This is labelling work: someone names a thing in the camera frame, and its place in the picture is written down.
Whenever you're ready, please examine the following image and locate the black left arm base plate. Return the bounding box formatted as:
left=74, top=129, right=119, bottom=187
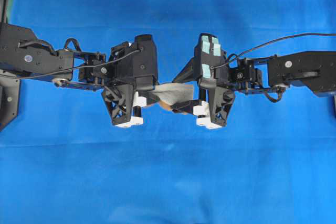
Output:
left=1, top=69, right=20, bottom=131

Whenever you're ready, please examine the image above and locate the blue table cloth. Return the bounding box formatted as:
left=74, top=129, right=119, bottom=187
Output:
left=1, top=0, right=335, bottom=223

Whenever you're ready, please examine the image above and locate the white brown sponge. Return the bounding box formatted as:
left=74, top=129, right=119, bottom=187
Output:
left=149, top=82, right=194, bottom=111

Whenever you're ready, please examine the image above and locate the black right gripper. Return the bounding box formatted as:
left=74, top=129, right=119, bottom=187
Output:
left=171, top=57, right=235, bottom=129

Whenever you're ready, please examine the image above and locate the black taped right wrist camera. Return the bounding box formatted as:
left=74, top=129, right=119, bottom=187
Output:
left=194, top=33, right=228, bottom=89

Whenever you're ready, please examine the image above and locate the black left camera cable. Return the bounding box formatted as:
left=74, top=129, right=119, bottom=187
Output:
left=0, top=48, right=144, bottom=80

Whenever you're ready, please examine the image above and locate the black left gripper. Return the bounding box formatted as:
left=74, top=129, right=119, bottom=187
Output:
left=101, top=42, right=160, bottom=129

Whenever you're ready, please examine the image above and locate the black right camera cable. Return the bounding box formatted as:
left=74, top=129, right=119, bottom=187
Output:
left=209, top=33, right=336, bottom=71

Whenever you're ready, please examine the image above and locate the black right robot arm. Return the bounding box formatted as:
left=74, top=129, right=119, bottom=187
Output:
left=172, top=49, right=335, bottom=129

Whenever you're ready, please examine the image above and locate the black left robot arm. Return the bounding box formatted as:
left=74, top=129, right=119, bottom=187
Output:
left=1, top=23, right=159, bottom=128

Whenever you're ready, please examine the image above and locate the black camera cable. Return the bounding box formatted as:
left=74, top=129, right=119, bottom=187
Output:
left=209, top=33, right=336, bottom=71
left=0, top=48, right=144, bottom=80

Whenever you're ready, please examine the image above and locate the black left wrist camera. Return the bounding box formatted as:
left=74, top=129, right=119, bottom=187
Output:
left=114, top=34, right=158, bottom=91

